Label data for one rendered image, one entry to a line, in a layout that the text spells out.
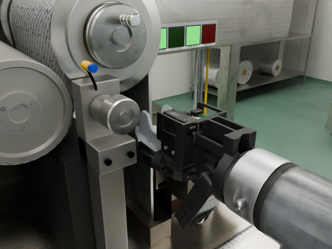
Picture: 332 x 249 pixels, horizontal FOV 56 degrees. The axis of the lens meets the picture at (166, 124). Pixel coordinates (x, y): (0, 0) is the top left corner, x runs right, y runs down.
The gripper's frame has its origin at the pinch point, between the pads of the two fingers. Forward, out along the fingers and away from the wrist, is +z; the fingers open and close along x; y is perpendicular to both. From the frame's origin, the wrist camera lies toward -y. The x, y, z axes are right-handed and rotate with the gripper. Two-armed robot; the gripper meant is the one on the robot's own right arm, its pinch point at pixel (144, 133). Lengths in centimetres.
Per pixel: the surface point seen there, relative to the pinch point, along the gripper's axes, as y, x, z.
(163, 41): 8.7, -25.6, 29.4
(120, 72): 11.4, 5.4, -3.4
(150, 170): -5.8, 0.2, -2.0
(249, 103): -109, -281, 194
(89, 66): 14.2, 12.4, -10.1
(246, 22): 12, -59, 30
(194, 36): 9.1, -36.5, 29.4
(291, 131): -109, -248, 115
